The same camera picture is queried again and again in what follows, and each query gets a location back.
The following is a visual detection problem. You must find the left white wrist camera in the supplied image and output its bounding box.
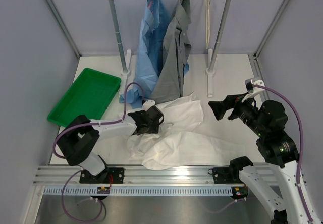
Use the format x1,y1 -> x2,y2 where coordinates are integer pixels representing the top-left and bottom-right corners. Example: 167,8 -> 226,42
142,100 -> 155,111

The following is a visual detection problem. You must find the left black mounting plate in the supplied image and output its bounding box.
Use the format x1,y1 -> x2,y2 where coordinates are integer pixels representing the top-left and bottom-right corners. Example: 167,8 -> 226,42
79,167 -> 125,184

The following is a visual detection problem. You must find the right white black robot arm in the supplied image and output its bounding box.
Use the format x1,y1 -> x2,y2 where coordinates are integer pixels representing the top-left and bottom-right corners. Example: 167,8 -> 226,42
208,94 -> 322,223

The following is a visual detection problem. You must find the green plastic tray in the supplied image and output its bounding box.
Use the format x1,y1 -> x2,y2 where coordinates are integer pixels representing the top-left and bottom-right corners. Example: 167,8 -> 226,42
47,68 -> 121,127

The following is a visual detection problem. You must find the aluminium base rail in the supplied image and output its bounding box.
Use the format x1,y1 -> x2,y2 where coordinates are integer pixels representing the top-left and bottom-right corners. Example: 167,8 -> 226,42
32,164 -> 214,186

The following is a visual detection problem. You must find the metal wire hanger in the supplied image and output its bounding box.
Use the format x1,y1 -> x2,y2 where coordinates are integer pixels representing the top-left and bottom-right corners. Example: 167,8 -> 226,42
205,0 -> 211,50

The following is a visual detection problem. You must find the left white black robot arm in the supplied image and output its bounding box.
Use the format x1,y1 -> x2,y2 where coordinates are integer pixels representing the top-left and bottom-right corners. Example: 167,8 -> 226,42
54,106 -> 164,184

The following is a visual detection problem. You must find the black mounting plate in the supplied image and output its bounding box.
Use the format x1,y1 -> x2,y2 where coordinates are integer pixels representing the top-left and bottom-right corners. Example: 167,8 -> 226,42
79,167 -> 125,184
207,166 -> 243,184

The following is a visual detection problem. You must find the white slotted cable duct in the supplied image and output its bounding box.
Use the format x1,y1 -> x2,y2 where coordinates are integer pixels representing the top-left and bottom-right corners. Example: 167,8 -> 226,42
44,186 -> 233,196

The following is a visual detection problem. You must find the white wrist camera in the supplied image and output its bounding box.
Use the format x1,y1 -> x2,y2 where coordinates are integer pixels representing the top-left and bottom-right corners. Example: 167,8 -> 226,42
142,100 -> 155,111
242,77 -> 265,102

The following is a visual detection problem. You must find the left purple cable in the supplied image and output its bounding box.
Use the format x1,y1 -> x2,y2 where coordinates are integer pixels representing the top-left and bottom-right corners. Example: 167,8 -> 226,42
52,82 -> 146,159

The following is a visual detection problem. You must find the purple cable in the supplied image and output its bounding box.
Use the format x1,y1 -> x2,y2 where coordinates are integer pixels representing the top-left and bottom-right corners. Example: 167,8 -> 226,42
252,84 -> 313,222
52,82 -> 146,159

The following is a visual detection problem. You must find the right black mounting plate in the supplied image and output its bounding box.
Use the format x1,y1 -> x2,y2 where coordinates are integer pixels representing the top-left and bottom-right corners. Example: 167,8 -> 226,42
207,166 -> 243,184

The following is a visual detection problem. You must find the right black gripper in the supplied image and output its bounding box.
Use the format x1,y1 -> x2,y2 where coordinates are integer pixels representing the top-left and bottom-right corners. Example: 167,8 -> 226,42
208,91 -> 267,137

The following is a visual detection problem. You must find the light blue shirt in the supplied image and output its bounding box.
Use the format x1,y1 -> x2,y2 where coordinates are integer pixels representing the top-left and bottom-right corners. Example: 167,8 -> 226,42
120,0 -> 189,107

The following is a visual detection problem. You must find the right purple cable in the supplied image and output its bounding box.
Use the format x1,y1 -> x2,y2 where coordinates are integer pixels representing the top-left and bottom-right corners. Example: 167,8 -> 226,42
252,84 -> 313,222

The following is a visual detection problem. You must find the grey shirt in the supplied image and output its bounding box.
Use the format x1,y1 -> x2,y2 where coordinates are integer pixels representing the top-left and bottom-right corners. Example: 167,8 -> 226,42
150,0 -> 192,104

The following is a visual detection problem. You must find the white metal clothes rack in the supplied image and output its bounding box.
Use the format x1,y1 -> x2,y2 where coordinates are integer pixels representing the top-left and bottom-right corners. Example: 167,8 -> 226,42
108,0 -> 231,98

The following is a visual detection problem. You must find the white shirt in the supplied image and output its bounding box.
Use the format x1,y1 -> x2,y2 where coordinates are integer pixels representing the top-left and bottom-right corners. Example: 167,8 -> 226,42
127,93 -> 245,170

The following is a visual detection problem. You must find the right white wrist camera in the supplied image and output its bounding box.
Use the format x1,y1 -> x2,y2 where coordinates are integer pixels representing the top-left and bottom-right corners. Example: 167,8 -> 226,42
242,77 -> 265,102

